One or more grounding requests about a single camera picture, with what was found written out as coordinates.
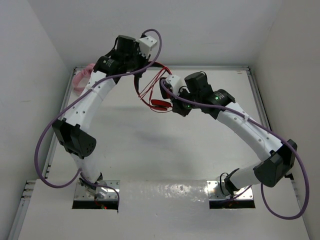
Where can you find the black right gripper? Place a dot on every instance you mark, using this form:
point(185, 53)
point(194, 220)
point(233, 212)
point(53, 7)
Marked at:
point(177, 107)

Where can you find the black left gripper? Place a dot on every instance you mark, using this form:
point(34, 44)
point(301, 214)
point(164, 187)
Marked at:
point(135, 50)

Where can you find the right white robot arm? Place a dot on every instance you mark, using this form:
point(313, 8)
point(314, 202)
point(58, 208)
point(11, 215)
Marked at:
point(275, 158)

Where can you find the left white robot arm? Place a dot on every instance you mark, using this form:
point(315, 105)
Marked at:
point(72, 131)

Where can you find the white front board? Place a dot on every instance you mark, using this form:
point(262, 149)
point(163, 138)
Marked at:
point(153, 210)

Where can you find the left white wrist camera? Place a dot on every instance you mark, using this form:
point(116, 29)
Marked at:
point(146, 44)

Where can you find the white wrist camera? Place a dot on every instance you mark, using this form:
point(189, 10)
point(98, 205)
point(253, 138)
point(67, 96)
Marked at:
point(146, 44)
point(176, 83)

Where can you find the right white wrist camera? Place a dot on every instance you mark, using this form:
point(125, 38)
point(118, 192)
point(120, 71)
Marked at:
point(176, 83)

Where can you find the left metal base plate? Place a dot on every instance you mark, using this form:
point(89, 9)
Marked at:
point(105, 193)

